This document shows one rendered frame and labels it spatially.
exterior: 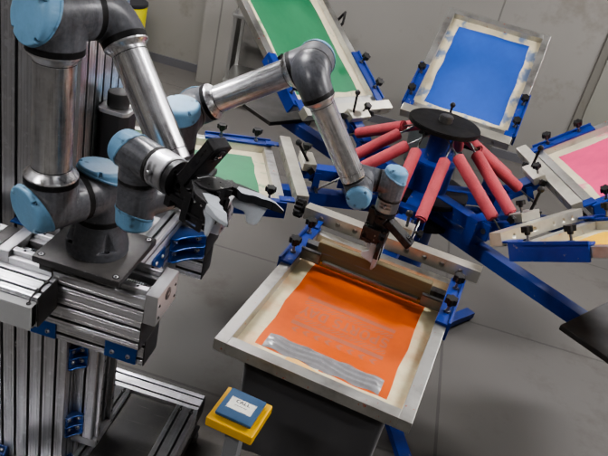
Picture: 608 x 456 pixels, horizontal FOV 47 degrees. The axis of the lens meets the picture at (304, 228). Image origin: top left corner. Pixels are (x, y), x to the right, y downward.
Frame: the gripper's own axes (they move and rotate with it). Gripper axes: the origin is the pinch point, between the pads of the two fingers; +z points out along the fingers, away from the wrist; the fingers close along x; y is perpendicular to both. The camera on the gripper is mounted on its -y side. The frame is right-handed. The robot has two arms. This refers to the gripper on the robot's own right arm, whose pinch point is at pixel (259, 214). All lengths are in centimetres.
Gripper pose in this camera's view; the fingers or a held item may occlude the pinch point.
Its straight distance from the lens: 116.4
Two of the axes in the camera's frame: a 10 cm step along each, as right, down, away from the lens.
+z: 7.7, 4.5, -4.6
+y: -2.9, 8.8, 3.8
